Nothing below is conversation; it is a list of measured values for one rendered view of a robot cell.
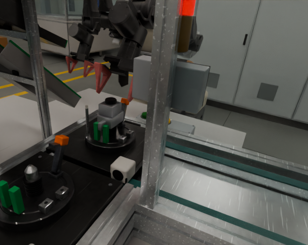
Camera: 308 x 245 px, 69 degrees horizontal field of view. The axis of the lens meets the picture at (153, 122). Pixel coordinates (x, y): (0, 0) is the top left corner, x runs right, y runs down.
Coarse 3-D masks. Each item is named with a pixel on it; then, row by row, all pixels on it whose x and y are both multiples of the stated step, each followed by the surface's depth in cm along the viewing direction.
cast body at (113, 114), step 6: (102, 102) 59; (108, 102) 58; (114, 102) 58; (120, 102) 60; (102, 108) 58; (108, 108) 57; (114, 108) 57; (120, 108) 60; (102, 114) 58; (108, 114) 58; (114, 114) 58; (120, 114) 61; (102, 120) 58; (108, 120) 58; (114, 120) 59; (120, 120) 62; (102, 126) 57; (114, 126) 60
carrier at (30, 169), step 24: (24, 168) 51; (48, 168) 48; (72, 168) 52; (0, 192) 37; (24, 192) 42; (48, 192) 42; (72, 192) 43; (96, 192) 46; (0, 216) 37; (24, 216) 37; (48, 216) 38; (72, 216) 40; (96, 216) 42; (0, 240) 35; (24, 240) 36; (48, 240) 36; (72, 240) 36
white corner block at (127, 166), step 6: (120, 156) 55; (114, 162) 52; (120, 162) 52; (126, 162) 52; (132, 162) 53; (114, 168) 51; (120, 168) 50; (126, 168) 51; (132, 168) 52; (114, 174) 51; (120, 174) 51; (126, 174) 50; (132, 174) 53; (120, 180) 52
